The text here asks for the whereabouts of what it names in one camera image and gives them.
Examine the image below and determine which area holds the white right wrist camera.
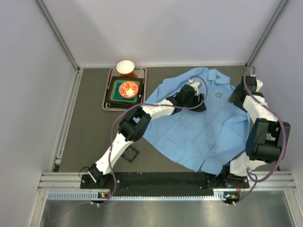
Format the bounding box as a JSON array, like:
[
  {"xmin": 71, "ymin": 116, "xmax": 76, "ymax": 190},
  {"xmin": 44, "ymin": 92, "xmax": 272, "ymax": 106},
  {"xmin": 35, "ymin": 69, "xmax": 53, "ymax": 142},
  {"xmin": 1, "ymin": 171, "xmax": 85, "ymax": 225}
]
[{"xmin": 256, "ymin": 79, "xmax": 263, "ymax": 92}]

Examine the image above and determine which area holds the light blue button shirt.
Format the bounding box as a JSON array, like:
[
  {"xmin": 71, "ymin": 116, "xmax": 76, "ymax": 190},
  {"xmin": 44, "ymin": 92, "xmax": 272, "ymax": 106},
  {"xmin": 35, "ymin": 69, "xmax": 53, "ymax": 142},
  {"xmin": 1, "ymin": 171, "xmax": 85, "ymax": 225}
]
[{"xmin": 143, "ymin": 67, "xmax": 250, "ymax": 175}]

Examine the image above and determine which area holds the black green square dish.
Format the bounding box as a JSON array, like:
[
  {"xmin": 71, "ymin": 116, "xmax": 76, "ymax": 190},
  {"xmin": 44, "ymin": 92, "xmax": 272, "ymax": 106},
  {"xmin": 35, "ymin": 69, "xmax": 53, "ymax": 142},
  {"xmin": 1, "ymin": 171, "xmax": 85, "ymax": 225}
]
[{"xmin": 105, "ymin": 76, "xmax": 144, "ymax": 105}]

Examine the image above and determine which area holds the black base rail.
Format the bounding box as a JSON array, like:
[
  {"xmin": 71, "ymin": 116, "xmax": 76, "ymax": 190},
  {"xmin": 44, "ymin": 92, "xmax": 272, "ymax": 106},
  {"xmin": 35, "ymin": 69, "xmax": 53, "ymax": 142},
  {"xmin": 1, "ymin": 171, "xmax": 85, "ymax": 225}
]
[{"xmin": 80, "ymin": 172, "xmax": 250, "ymax": 197}]

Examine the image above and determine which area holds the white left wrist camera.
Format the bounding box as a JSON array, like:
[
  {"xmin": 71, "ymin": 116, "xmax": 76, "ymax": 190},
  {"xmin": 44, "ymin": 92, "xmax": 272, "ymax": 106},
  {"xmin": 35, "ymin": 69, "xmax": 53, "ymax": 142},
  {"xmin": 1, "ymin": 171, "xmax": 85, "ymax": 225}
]
[{"xmin": 189, "ymin": 79, "xmax": 202, "ymax": 93}]

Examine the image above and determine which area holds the white bowl orange base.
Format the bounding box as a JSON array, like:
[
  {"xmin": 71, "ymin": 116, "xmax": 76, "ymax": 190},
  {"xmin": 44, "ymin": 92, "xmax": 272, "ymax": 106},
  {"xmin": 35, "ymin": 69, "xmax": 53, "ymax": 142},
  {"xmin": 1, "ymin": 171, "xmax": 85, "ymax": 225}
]
[{"xmin": 116, "ymin": 60, "xmax": 137, "ymax": 78}]

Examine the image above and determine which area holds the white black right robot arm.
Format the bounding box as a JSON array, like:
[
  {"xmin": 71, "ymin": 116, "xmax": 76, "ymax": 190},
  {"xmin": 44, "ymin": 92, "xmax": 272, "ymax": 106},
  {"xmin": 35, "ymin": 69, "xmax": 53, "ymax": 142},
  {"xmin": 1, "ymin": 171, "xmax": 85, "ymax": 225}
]
[{"xmin": 223, "ymin": 75, "xmax": 291, "ymax": 182}]

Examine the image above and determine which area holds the silver metal tray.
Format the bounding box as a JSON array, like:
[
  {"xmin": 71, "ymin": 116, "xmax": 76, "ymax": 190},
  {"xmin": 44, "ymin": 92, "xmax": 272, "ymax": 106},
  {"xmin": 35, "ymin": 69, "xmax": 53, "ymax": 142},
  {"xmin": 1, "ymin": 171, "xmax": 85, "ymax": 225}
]
[{"xmin": 102, "ymin": 68, "xmax": 147, "ymax": 111}]

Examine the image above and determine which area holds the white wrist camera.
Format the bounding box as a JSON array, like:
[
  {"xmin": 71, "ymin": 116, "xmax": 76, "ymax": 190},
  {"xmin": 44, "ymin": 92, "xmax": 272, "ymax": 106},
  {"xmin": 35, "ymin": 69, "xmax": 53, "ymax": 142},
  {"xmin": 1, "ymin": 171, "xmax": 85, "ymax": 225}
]
[
  {"xmin": 189, "ymin": 79, "xmax": 202, "ymax": 93},
  {"xmin": 256, "ymin": 79, "xmax": 263, "ymax": 92}
]

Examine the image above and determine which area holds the white slotted cable duct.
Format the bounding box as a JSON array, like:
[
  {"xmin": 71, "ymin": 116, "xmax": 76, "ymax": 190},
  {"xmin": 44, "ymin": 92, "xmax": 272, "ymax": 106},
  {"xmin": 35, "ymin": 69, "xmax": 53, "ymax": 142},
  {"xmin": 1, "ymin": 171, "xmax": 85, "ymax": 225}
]
[{"xmin": 47, "ymin": 191, "xmax": 236, "ymax": 201}]

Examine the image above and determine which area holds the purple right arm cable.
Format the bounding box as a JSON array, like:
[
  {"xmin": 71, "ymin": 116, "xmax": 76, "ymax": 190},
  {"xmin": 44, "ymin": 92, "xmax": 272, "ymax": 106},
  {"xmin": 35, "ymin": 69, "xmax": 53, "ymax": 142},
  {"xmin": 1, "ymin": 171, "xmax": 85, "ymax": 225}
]
[{"xmin": 231, "ymin": 66, "xmax": 288, "ymax": 206}]

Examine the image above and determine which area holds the small black square tray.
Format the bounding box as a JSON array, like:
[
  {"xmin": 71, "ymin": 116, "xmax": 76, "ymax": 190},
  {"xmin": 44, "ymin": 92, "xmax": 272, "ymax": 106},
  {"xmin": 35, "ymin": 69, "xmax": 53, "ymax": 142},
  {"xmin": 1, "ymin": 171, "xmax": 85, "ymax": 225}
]
[{"xmin": 122, "ymin": 146, "xmax": 139, "ymax": 163}]

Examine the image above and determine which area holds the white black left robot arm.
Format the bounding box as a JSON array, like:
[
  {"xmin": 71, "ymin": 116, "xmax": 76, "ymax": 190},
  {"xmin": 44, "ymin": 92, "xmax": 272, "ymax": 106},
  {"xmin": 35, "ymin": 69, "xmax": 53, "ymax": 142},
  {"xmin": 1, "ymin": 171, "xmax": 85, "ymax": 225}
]
[{"xmin": 88, "ymin": 81, "xmax": 206, "ymax": 183}]

